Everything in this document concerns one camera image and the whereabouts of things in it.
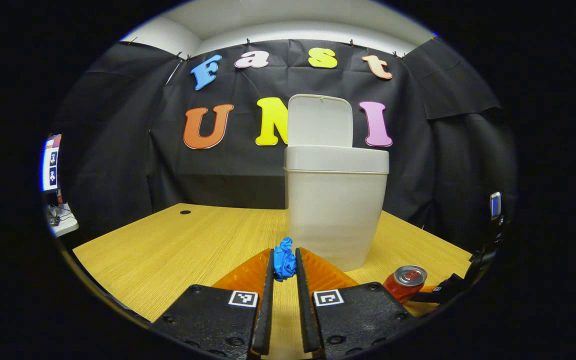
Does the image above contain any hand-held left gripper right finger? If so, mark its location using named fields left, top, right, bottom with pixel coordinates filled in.
left=295, top=247, right=419, bottom=358

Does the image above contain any white side table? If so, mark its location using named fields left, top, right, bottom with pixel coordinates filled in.
left=45, top=202, right=80, bottom=238

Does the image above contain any white desktop garbage bin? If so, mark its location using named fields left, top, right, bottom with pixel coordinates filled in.
left=283, top=93, right=390, bottom=272

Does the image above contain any black backdrop cloth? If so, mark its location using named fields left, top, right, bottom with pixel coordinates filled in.
left=43, top=36, right=519, bottom=251

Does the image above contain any red pop can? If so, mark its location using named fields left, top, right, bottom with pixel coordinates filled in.
left=383, top=264, right=428, bottom=304

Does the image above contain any blue paper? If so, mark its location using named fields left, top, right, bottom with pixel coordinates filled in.
left=273, top=237, right=297, bottom=282

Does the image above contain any computer monitor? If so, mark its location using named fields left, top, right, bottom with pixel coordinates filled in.
left=42, top=134, right=63, bottom=193

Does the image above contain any wooden desktop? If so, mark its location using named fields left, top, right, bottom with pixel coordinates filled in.
left=72, top=202, right=474, bottom=360

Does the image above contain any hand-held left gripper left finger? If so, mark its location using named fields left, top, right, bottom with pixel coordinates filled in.
left=153, top=247, right=275, bottom=360

